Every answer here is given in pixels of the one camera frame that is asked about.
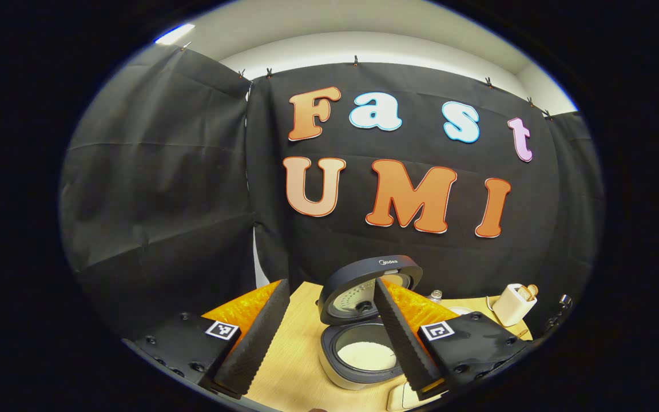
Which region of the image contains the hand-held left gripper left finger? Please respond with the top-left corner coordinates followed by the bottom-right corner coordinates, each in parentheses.
top-left (126, 279), bottom-right (290, 400)

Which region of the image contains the dark grey rice cooker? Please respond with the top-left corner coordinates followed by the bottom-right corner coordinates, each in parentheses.
top-left (317, 255), bottom-right (423, 391)

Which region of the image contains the white toaster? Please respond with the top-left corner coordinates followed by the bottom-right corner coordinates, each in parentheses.
top-left (491, 283), bottom-right (538, 327)

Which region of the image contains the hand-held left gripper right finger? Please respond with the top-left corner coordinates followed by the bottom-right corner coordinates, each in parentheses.
top-left (374, 278), bottom-right (530, 401)

